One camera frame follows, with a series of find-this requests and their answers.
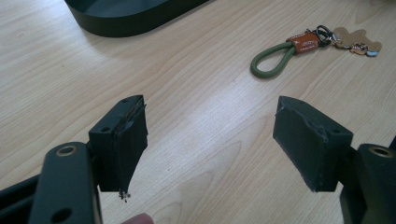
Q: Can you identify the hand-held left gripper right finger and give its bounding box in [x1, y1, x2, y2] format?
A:
[272, 95, 355, 193]

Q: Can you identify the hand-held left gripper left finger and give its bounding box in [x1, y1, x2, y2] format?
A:
[88, 94, 149, 203]

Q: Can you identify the green cord keychain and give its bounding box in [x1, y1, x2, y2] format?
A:
[249, 24, 383, 79]

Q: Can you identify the black oval tray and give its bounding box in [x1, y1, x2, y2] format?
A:
[64, 0, 210, 38]

